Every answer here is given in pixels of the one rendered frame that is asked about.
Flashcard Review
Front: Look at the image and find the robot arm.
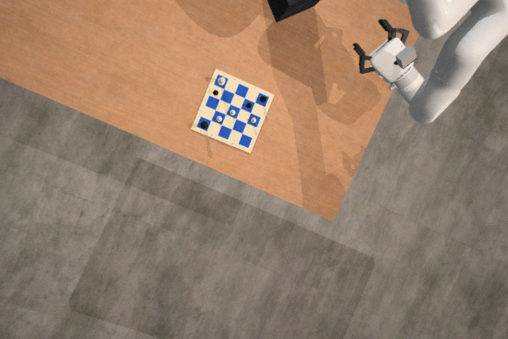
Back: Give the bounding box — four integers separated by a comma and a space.
388, 0, 508, 124

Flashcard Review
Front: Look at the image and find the blue and cream chessboard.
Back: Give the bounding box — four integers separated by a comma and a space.
191, 69, 274, 153

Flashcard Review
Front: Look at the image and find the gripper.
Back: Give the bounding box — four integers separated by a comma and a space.
353, 19, 414, 83

